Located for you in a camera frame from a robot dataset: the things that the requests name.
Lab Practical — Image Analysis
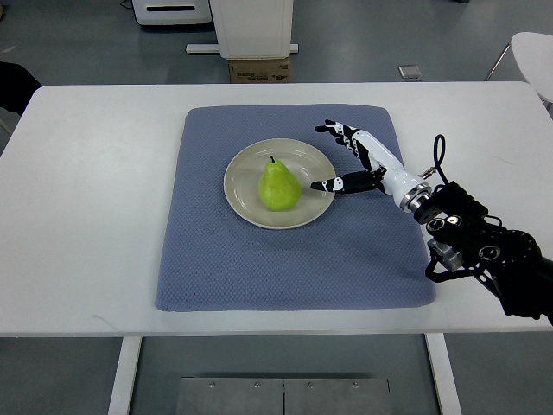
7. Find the white table leg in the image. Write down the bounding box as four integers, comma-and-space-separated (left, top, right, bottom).
424, 333, 462, 415
107, 336, 143, 415

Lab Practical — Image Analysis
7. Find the metal floor plate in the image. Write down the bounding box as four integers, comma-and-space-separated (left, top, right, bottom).
176, 378, 392, 414

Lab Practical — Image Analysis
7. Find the black object at left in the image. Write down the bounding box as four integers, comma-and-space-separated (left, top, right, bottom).
1, 62, 42, 116

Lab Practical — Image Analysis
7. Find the small grey floor outlet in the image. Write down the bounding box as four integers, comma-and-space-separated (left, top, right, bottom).
397, 65, 423, 80

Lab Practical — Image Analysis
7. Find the white round chair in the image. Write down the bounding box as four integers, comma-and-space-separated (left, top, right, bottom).
485, 32, 553, 111

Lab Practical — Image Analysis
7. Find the green pear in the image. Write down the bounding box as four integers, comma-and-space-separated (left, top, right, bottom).
258, 156, 302, 212

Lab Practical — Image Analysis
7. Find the brown cardboard box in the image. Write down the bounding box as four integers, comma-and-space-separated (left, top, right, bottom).
228, 57, 290, 84

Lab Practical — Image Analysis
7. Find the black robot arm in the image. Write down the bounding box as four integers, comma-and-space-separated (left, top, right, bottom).
409, 135, 552, 320

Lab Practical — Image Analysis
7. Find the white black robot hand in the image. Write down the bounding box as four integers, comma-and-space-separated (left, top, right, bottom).
311, 119, 430, 211

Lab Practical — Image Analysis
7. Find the white left table leg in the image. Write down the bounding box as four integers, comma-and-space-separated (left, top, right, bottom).
107, 336, 143, 415

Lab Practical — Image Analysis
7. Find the beige round plate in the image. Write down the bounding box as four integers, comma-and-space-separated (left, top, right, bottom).
224, 138, 335, 229

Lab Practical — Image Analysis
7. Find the white right table leg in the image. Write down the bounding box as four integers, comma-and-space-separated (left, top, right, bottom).
424, 333, 462, 415

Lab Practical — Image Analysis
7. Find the blue fabric mat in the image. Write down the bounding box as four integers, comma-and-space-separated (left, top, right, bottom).
156, 104, 435, 311

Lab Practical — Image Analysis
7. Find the white appliance with slot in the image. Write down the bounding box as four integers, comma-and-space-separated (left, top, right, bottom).
131, 0, 212, 26

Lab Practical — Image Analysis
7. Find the white machine base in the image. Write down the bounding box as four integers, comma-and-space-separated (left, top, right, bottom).
186, 0, 299, 60

